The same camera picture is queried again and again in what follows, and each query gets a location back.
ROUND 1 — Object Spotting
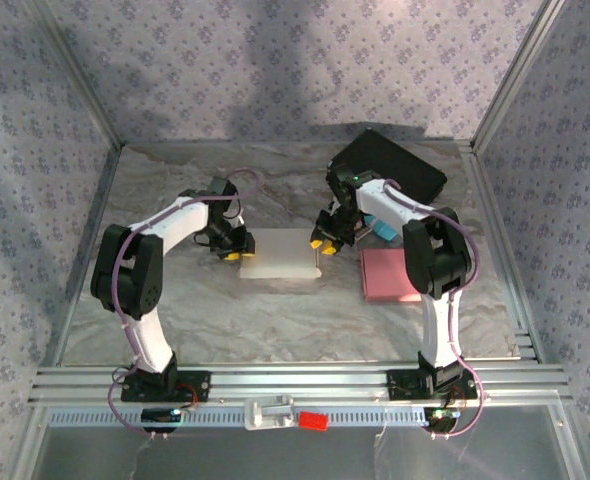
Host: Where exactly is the aluminium frame post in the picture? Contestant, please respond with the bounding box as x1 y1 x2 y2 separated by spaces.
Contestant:
27 0 125 149
472 0 569 149

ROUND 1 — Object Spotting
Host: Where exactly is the pink cardboard box white inside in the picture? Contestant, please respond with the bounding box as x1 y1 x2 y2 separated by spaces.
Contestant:
358 248 424 304

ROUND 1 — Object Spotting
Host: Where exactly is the aluminium side rail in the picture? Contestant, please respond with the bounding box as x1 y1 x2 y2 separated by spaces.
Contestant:
457 141 546 364
37 142 126 369

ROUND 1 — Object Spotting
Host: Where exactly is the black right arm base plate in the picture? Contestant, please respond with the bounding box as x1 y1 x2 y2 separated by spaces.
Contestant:
386 368 478 402

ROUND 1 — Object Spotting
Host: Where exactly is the long aluminium mounting rail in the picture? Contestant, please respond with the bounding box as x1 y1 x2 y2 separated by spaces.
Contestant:
28 363 575 405

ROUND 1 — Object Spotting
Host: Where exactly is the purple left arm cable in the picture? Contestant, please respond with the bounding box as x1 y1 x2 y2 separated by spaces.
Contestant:
106 168 265 442

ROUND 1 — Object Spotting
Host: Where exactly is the grey metal panel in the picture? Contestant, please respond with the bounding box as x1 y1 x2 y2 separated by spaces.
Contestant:
24 405 584 480

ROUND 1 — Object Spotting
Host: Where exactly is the black electronics module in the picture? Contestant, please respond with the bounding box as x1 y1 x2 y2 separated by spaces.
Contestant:
141 406 183 434
422 406 462 434

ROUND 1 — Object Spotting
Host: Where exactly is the black flat case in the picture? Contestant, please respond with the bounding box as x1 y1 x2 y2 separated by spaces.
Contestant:
328 128 449 206

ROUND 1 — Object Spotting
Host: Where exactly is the small red block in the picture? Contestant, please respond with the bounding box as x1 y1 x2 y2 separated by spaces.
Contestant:
298 410 331 432

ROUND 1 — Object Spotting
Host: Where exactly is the grey slotted cable duct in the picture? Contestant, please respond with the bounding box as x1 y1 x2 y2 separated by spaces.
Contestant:
48 405 429 429

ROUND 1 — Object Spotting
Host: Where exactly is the white plastic bracket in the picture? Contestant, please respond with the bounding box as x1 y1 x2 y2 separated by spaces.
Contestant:
243 394 297 432

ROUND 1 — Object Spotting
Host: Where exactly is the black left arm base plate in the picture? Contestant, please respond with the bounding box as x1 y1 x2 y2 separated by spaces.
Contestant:
119 369 212 404

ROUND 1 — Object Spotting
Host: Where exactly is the cyan cylindrical tube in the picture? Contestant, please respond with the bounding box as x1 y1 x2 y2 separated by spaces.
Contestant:
367 215 399 242

